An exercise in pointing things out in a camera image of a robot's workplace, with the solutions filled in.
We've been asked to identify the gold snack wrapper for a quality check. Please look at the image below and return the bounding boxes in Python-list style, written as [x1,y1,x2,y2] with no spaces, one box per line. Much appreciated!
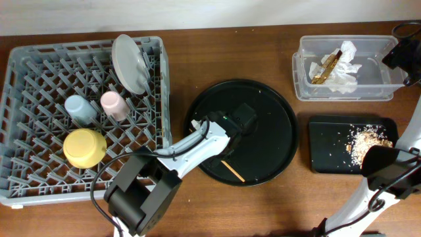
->
[310,49,343,84]

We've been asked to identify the grey round plate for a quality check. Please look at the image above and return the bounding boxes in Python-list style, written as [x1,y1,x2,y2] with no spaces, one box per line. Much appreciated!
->
[111,34,149,95]

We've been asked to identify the pink plastic cup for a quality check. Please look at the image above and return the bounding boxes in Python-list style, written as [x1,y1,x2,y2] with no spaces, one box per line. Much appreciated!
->
[100,91,130,121]

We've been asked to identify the white paper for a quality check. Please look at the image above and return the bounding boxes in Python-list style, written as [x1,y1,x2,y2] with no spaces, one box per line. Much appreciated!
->
[322,41,362,94]

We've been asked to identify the round black tray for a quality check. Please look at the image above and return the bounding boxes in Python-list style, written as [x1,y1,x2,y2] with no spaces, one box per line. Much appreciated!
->
[183,79,299,186]

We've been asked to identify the yellow bowl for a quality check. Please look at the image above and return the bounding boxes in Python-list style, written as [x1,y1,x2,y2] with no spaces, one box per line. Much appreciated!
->
[63,128,107,169]

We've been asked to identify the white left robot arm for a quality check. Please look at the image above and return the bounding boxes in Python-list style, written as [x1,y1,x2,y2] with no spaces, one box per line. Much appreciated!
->
[104,103,257,236]

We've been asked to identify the light blue plastic cup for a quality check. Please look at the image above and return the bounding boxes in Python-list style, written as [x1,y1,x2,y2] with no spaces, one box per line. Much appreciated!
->
[64,95,97,125]

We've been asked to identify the grey dishwasher rack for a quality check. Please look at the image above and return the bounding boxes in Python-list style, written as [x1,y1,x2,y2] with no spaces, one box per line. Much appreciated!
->
[1,36,172,208]

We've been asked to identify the food scraps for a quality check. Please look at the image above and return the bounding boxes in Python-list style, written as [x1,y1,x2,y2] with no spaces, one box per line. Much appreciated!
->
[345,124,393,168]

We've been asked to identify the wooden chopstick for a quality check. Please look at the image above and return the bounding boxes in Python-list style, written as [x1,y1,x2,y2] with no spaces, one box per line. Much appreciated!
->
[221,161,245,183]

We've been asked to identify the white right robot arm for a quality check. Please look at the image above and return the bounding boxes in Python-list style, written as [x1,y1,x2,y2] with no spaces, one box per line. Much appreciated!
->
[310,104,420,236]

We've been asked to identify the black rectangular tray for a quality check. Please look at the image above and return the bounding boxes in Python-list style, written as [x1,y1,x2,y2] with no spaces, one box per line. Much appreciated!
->
[309,115,399,174]

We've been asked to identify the clear plastic bin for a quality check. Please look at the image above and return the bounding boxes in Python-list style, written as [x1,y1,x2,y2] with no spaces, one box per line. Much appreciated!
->
[292,35,407,101]

